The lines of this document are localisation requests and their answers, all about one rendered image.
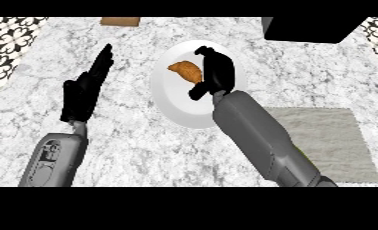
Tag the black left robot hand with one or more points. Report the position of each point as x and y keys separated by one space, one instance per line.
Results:
x=81 y=94

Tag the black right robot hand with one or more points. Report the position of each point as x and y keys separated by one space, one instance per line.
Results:
x=218 y=72

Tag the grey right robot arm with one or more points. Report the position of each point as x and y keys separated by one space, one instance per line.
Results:
x=262 y=140

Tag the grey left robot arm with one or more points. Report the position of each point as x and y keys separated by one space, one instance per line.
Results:
x=53 y=159

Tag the golden brown croissant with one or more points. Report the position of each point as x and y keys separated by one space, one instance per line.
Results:
x=186 y=70

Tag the white oval plate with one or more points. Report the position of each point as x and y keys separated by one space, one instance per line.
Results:
x=178 y=104

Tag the grey fabric placemat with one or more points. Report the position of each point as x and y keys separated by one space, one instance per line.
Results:
x=329 y=140

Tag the black box appliance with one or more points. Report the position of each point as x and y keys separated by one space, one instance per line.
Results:
x=310 y=29

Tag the brown wooden board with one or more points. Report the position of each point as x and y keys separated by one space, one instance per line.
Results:
x=119 y=21

